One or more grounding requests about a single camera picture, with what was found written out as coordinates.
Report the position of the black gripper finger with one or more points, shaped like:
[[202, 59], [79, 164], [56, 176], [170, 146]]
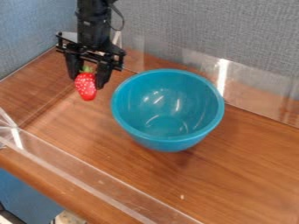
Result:
[[74, 64], [103, 73]]

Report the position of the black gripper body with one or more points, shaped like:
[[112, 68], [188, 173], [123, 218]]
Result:
[[68, 45]]

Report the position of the red toy strawberry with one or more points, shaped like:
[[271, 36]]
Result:
[[84, 84]]

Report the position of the blue plastic bowl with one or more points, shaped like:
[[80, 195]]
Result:
[[167, 108]]

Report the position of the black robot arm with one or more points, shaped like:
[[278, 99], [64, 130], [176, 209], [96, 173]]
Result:
[[90, 43]]

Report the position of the clear acrylic back barrier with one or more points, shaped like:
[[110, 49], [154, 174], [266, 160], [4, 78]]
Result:
[[260, 92]]

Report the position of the clear acrylic barrier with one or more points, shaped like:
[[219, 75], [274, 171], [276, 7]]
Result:
[[260, 92], [87, 190]]

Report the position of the clear acrylic front barrier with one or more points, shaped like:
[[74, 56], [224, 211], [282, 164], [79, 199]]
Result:
[[87, 190]]

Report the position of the clear acrylic corner bracket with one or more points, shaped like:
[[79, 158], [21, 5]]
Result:
[[116, 41]]

